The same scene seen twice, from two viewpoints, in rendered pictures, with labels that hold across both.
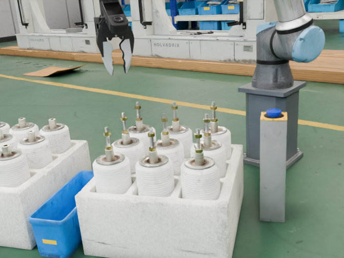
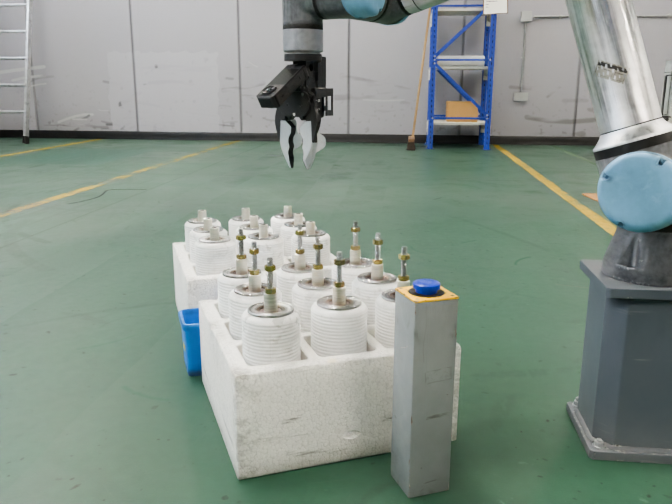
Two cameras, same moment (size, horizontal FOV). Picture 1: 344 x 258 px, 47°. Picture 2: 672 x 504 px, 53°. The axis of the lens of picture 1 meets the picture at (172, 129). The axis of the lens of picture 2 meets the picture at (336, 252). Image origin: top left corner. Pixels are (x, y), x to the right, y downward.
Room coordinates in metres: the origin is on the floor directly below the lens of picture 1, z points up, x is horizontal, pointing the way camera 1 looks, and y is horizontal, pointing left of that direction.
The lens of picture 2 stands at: (0.38, -0.98, 0.61)
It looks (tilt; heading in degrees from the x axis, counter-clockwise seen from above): 14 degrees down; 55
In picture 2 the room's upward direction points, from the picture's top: straight up
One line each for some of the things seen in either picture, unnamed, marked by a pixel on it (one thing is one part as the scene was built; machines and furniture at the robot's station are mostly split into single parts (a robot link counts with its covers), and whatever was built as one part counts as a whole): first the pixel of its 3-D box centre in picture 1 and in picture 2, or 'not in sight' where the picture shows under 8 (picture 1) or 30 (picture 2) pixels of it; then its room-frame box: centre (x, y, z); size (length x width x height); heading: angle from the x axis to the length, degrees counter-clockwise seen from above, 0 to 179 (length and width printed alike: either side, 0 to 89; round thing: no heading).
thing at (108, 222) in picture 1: (170, 195); (318, 365); (1.04, 0.02, 0.09); 0.39 x 0.39 x 0.18; 74
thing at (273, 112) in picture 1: (273, 113); (426, 288); (1.03, -0.28, 0.32); 0.04 x 0.04 x 0.02
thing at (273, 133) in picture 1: (273, 168); (422, 391); (1.03, -0.28, 0.16); 0.07 x 0.07 x 0.31; 74
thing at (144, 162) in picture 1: (153, 160); (255, 290); (0.93, 0.05, 0.25); 0.08 x 0.08 x 0.01
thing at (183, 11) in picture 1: (194, 7); not in sight; (7.05, -0.54, 0.36); 0.50 x 0.38 x 0.21; 139
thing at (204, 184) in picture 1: (201, 196); (271, 362); (0.89, -0.06, 0.16); 0.10 x 0.10 x 0.18
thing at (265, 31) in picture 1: (274, 39); not in sight; (1.44, -0.39, 0.47); 0.13 x 0.12 x 0.14; 22
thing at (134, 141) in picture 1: (126, 143); (300, 268); (1.07, 0.13, 0.25); 0.08 x 0.08 x 0.01
